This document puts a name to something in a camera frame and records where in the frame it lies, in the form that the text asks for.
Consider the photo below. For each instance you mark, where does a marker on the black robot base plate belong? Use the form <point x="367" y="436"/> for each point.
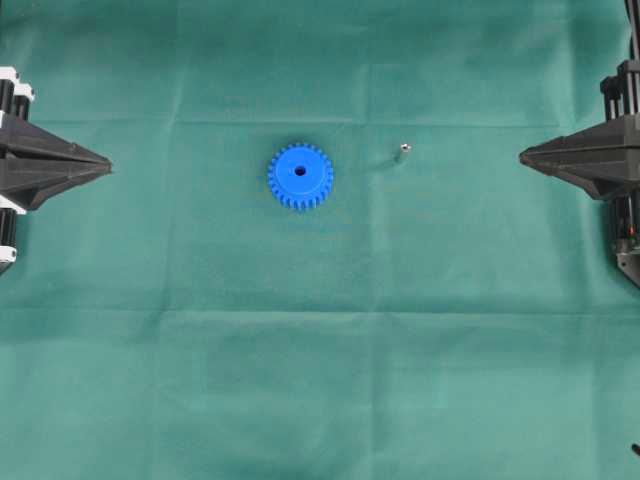
<point x="627" y="259"/>

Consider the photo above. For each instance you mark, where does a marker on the blue plastic gear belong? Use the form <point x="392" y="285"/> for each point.
<point x="300" y="176"/>

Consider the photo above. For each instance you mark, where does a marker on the green table cloth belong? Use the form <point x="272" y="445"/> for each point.
<point x="457" y="316"/>

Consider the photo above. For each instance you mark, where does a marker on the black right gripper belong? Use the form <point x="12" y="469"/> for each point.
<point x="593" y="159"/>

